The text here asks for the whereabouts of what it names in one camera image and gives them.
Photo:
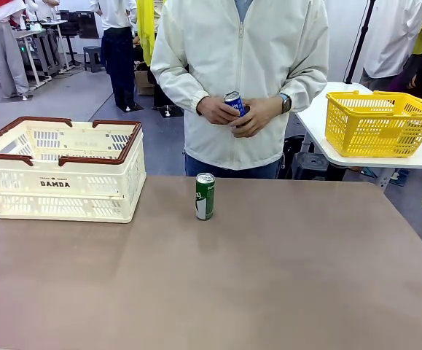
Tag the person's right hand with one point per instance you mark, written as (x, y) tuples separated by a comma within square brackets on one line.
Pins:
[(214, 109)]

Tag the person's left hand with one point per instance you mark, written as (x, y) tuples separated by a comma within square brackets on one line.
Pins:
[(258, 120)]

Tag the blue Pocari Sweat can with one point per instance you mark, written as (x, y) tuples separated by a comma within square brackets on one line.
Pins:
[(233, 102)]

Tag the green drink can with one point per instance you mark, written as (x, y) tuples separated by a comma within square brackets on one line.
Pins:
[(205, 198)]

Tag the person's right forearm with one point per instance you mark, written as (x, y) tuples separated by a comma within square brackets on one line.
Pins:
[(176, 85)]

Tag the person's left forearm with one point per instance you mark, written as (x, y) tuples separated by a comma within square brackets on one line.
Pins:
[(305, 87)]

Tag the yellow plastic shopping basket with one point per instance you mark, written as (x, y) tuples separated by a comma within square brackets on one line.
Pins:
[(378, 142)]

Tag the cream basket with brown rim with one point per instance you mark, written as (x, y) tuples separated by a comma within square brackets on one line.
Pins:
[(55, 184)]

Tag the grey wrist watch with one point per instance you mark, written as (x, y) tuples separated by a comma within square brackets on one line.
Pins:
[(286, 104)]

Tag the person in cream jacket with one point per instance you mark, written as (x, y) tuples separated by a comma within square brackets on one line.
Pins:
[(240, 54)]

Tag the black stool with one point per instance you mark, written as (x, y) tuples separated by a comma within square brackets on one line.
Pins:
[(310, 165)]

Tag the person in dark trousers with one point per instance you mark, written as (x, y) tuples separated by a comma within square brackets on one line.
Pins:
[(117, 62)]

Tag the white side table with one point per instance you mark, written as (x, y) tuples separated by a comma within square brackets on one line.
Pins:
[(378, 162)]

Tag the black tripod pole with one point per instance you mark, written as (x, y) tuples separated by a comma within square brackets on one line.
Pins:
[(360, 40)]

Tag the grey plastic stool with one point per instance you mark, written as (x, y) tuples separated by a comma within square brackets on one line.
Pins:
[(93, 58)]

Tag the black monitor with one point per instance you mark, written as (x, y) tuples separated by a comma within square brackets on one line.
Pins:
[(87, 25)]

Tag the person in white shirt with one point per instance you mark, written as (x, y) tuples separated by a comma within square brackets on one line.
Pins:
[(389, 36)]

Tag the white standing desk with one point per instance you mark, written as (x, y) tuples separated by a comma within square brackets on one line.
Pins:
[(39, 34)]

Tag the person in grey trousers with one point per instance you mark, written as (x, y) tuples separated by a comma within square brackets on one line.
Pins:
[(6, 54)]

